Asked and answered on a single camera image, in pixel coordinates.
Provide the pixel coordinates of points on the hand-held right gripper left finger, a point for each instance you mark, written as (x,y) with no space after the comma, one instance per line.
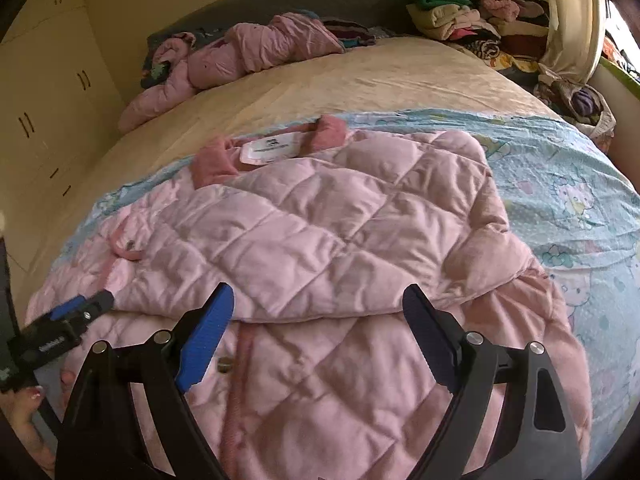
(210,335)

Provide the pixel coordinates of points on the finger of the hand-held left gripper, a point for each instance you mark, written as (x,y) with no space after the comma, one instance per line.
(67,307)

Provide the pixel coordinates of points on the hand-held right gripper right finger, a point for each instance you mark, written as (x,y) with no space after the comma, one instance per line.
(430,330)

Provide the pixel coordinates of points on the pink quilted jacket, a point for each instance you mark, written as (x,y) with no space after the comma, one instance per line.
(325,220)

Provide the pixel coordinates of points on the bag of clothes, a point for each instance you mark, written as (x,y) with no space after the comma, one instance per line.
(585,100)

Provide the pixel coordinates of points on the pile of folded clothes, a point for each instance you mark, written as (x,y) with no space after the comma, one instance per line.
(440,15)

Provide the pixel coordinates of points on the person's left hand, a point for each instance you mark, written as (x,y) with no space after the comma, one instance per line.
(27,427)

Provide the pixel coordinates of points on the blue cartoon printed blanket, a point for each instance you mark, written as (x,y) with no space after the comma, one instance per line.
(550,185)

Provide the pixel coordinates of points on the cream wardrobe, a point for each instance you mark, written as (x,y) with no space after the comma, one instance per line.
(50,85)

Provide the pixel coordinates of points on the dark cloth with green print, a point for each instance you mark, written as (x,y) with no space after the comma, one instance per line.
(156,72)

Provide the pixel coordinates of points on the bed with beige sheet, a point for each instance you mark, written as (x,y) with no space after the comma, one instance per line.
(350,80)

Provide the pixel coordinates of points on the crumpled pink quilt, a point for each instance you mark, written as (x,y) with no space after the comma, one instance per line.
(260,45)

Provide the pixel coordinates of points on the dark striped cloth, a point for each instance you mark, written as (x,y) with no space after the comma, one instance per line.
(355,32)

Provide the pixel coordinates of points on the grey headboard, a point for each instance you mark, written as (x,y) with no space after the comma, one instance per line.
(250,10)

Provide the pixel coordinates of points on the colourful printed cloth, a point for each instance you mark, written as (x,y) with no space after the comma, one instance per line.
(620,55)

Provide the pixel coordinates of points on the cream curtain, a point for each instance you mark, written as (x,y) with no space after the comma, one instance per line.
(575,20)

